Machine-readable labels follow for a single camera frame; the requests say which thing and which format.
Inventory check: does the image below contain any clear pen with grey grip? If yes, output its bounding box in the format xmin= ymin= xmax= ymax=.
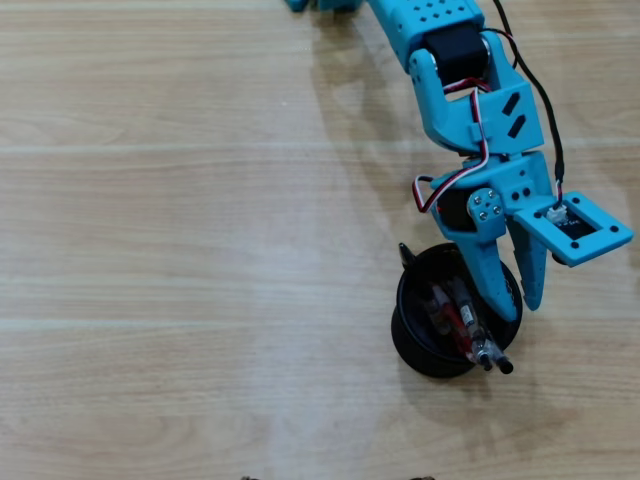
xmin=452 ymin=279 xmax=515 ymax=376

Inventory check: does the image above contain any black camera cable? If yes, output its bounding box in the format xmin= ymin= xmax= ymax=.
xmin=492 ymin=0 xmax=566 ymax=211

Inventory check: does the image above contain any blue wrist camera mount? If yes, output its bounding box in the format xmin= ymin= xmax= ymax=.
xmin=512 ymin=191 xmax=635 ymax=269

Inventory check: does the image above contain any red retractable pen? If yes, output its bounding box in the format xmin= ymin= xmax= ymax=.
xmin=439 ymin=299 xmax=475 ymax=359

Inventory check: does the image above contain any red white black servo wire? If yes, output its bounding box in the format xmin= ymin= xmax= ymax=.
xmin=411 ymin=77 xmax=494 ymax=215

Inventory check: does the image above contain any black mesh pen holder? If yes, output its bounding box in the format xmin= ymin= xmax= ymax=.
xmin=390 ymin=242 xmax=525 ymax=379

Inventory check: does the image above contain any chunky black retractable pen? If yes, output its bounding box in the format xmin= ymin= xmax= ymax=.
xmin=398 ymin=242 xmax=449 ymax=334

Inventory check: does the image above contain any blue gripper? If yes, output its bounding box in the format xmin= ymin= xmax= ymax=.
xmin=430 ymin=149 xmax=557 ymax=322

